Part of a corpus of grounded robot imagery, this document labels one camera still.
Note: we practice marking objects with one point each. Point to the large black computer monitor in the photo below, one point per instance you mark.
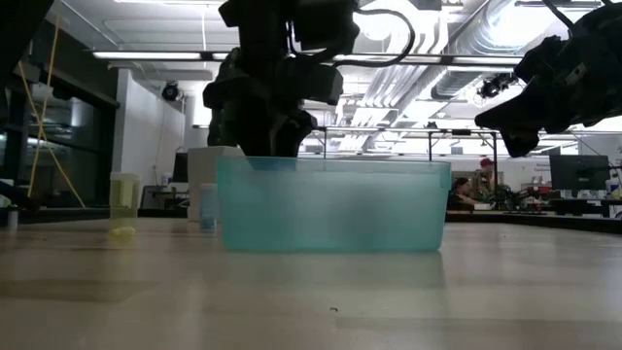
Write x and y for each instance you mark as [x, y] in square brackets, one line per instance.
[579, 172]

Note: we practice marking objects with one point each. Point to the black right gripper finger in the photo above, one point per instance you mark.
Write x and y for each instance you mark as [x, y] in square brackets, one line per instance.
[520, 112]
[522, 143]

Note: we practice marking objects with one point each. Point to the black hanging camera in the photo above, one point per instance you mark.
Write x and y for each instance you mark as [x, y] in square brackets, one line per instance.
[493, 86]

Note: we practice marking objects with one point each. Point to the blue translucent pill bottle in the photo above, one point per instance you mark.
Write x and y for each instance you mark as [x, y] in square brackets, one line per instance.
[208, 206]

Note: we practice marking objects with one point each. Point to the white square plant pot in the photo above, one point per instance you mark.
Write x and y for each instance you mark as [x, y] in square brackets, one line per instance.
[204, 180]

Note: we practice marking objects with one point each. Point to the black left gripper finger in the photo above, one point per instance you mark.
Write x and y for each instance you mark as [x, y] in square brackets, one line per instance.
[291, 136]
[255, 141]

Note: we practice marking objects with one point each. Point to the yellow translucent pill bottle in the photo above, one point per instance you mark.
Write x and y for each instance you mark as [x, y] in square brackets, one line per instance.
[124, 197]

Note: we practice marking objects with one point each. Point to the person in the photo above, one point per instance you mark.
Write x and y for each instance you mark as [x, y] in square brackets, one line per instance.
[460, 194]
[486, 180]

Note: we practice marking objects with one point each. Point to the small white bottle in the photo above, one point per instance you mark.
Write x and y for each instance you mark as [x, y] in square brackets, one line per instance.
[12, 218]

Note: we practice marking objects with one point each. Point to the fluorescent ceiling light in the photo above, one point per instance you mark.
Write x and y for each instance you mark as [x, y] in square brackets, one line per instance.
[146, 56]

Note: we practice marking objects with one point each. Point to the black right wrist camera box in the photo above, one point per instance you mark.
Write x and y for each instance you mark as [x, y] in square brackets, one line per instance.
[539, 60]

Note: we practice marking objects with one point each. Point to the silver ceiling duct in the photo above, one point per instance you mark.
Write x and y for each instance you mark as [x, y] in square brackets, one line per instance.
[466, 73]

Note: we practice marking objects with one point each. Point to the black ceiling spotlight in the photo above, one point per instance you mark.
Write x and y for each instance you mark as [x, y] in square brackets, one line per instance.
[170, 91]

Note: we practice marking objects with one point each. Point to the small dark monitor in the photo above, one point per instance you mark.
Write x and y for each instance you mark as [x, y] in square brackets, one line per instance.
[181, 167]

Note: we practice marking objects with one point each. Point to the teal translucent plastic basket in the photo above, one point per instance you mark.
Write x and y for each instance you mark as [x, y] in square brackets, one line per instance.
[335, 209]

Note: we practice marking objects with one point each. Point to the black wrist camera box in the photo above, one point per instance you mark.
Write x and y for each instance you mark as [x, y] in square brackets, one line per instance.
[325, 26]
[539, 60]

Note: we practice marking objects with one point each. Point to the tall green cactus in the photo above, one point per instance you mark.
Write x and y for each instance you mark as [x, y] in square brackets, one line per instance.
[221, 131]

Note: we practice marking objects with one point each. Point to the dark glass partition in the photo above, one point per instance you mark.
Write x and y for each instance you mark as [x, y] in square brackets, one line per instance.
[73, 146]

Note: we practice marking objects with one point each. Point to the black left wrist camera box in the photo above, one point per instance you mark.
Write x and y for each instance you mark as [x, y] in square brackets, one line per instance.
[325, 26]

